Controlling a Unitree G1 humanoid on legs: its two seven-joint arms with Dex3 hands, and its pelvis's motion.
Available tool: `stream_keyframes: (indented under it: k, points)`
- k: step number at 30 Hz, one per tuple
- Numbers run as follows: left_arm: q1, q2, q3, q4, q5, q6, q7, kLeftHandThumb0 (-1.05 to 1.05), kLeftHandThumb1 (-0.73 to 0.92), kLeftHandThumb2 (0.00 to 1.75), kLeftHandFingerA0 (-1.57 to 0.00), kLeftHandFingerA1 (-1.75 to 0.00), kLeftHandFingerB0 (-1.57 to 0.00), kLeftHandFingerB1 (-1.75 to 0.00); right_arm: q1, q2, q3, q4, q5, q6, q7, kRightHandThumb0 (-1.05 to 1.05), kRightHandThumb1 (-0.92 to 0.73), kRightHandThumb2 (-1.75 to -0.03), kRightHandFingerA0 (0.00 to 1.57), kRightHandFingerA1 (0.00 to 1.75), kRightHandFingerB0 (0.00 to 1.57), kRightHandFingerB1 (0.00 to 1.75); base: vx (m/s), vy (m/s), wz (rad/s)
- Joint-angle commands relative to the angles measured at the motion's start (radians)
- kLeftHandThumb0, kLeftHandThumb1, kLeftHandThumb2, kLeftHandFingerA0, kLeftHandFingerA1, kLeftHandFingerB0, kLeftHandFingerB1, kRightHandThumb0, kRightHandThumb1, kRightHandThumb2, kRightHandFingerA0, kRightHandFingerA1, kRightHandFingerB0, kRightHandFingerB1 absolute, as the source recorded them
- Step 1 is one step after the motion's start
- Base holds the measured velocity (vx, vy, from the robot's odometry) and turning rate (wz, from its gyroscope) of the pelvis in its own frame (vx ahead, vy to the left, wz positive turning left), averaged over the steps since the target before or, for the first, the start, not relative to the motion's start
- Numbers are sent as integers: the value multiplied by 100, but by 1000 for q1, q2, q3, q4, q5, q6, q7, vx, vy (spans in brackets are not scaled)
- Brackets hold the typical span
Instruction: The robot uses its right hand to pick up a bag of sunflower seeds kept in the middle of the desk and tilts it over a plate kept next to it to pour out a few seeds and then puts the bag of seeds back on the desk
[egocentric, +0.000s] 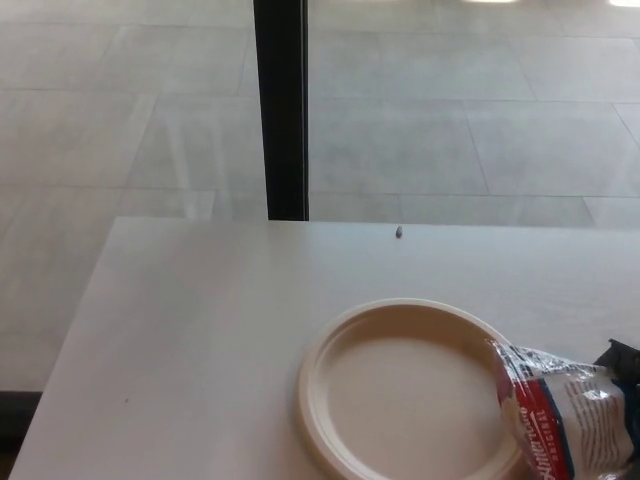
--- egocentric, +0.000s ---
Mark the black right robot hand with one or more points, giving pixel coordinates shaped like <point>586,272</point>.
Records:
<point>625,362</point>

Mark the red white sunflower seed bag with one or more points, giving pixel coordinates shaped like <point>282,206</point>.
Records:
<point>565,415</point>

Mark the beige round paper plate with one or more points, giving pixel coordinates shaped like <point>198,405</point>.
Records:
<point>395,380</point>

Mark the single grey sunflower seed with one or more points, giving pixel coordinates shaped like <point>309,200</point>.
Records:
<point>399,231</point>

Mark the black vertical window frame post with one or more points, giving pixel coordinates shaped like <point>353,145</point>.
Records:
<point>282,110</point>

